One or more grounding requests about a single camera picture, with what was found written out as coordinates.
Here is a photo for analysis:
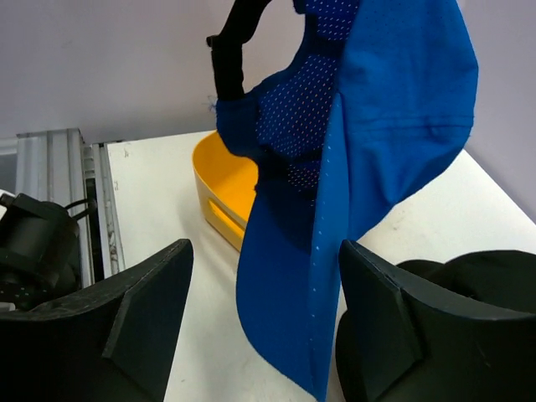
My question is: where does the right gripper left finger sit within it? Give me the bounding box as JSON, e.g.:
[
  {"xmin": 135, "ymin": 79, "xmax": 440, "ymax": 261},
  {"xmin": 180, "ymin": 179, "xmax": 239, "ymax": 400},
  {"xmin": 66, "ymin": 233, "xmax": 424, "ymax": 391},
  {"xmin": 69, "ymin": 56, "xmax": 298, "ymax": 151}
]
[{"xmin": 1, "ymin": 239, "xmax": 193, "ymax": 401}]

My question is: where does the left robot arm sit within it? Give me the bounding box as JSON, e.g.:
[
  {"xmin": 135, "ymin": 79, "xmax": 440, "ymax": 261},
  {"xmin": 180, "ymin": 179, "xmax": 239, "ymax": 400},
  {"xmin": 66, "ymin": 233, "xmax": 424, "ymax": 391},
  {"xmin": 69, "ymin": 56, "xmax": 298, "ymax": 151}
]
[{"xmin": 1, "ymin": 193, "xmax": 96, "ymax": 312}]

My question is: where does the blue hat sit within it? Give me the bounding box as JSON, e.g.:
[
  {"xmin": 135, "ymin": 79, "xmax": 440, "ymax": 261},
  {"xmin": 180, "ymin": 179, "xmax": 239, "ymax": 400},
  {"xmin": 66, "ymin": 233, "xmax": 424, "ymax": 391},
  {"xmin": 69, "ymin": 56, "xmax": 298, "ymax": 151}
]
[{"xmin": 207, "ymin": 1, "xmax": 478, "ymax": 401}]

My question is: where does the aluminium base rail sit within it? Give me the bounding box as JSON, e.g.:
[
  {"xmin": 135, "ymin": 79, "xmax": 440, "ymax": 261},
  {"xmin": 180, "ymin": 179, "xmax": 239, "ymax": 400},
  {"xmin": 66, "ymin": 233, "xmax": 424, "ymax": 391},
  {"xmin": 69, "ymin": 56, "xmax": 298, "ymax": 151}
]
[{"xmin": 1, "ymin": 128, "xmax": 126, "ymax": 286}]

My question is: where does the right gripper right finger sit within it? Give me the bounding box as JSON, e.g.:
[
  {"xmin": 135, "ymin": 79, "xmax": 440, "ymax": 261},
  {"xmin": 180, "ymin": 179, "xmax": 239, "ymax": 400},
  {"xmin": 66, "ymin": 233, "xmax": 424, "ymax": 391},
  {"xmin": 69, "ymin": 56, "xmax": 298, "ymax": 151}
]
[{"xmin": 335, "ymin": 241, "xmax": 535, "ymax": 401}]

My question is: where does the black hat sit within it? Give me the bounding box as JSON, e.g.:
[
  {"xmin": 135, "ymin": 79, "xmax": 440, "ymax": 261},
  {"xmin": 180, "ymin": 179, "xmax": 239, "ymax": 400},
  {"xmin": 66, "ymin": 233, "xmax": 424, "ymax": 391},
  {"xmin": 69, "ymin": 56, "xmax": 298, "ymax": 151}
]
[{"xmin": 397, "ymin": 250, "xmax": 535, "ymax": 313}]

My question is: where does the yellow plastic basket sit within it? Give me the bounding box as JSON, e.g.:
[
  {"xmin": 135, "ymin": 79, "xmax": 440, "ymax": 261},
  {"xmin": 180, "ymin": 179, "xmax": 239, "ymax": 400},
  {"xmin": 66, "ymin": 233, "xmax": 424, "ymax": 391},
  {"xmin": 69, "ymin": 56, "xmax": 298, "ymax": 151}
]
[{"xmin": 192, "ymin": 131, "xmax": 258, "ymax": 250}]

